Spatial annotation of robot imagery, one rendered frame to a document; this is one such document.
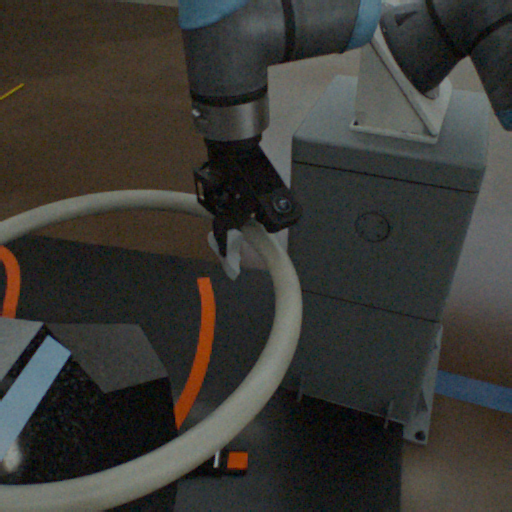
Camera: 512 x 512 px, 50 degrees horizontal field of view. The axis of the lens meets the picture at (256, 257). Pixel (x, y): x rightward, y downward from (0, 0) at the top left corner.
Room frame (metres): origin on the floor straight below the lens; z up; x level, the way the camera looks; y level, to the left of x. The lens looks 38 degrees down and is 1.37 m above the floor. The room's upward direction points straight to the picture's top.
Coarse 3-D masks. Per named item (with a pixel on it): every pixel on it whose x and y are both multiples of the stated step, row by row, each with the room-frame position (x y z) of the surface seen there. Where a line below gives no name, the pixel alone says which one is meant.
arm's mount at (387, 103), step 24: (384, 0) 1.27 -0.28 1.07; (384, 24) 1.16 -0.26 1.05; (384, 48) 1.09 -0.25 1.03; (360, 72) 1.10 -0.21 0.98; (384, 72) 1.08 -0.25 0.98; (360, 96) 1.10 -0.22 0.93; (384, 96) 1.08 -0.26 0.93; (408, 96) 1.05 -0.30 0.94; (432, 96) 1.12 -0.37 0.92; (360, 120) 1.11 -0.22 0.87; (384, 120) 1.07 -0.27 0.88; (408, 120) 1.06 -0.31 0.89; (432, 120) 1.05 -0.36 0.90
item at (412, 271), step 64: (320, 128) 1.11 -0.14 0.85; (448, 128) 1.11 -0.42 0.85; (320, 192) 1.05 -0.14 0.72; (384, 192) 1.00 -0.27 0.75; (448, 192) 0.95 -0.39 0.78; (320, 256) 1.04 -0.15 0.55; (384, 256) 0.99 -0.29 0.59; (448, 256) 0.94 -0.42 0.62; (320, 320) 1.04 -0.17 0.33; (384, 320) 0.98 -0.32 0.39; (320, 384) 1.03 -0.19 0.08; (384, 384) 0.97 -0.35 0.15
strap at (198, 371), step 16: (0, 256) 1.71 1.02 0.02; (16, 272) 1.61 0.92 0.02; (16, 288) 1.52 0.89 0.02; (208, 288) 1.52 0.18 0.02; (16, 304) 1.43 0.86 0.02; (208, 304) 1.43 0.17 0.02; (208, 320) 1.35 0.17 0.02; (208, 336) 1.28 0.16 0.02; (208, 352) 1.20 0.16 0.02; (192, 368) 1.14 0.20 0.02; (192, 384) 1.07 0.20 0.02; (192, 400) 1.02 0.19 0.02; (176, 416) 0.96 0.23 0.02
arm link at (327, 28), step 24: (288, 0) 0.60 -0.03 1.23; (312, 0) 0.61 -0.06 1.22; (336, 0) 0.61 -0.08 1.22; (360, 0) 0.62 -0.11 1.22; (288, 24) 0.59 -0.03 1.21; (312, 24) 0.60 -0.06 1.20; (336, 24) 0.61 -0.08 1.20; (360, 24) 0.62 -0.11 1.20; (288, 48) 0.59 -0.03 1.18; (312, 48) 0.60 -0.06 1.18; (336, 48) 0.62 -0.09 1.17
